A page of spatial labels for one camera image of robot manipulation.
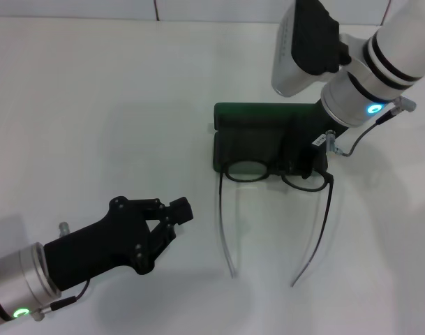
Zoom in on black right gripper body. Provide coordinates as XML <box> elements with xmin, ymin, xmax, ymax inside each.
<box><xmin>283</xmin><ymin>100</ymin><xmax>350</xmax><ymax>164</ymax></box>

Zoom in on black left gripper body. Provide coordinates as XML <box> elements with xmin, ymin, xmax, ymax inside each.
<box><xmin>44</xmin><ymin>195</ymin><xmax>154</xmax><ymax>292</ymax></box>

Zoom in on black glasses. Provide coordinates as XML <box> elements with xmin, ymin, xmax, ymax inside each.
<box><xmin>217</xmin><ymin>158</ymin><xmax>336</xmax><ymax>288</ymax></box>

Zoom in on green glasses case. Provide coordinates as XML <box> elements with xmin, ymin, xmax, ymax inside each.
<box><xmin>211</xmin><ymin>101</ymin><xmax>330</xmax><ymax>175</ymax></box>

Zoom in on left arm wrist cable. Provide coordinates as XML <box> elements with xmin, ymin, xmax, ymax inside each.
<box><xmin>32</xmin><ymin>278</ymin><xmax>93</xmax><ymax>321</ymax></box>

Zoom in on arm wrist cable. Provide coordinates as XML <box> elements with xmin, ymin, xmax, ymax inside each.
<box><xmin>32</xmin><ymin>278</ymin><xmax>93</xmax><ymax>321</ymax></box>
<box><xmin>324</xmin><ymin>96</ymin><xmax>417</xmax><ymax>158</ymax></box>

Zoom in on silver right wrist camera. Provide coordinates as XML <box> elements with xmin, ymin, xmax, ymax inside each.
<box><xmin>270</xmin><ymin>0</ymin><xmax>353</xmax><ymax>98</ymax></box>

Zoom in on right arm wrist cable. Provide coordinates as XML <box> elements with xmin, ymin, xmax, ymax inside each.
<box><xmin>324</xmin><ymin>96</ymin><xmax>417</xmax><ymax>158</ymax></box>

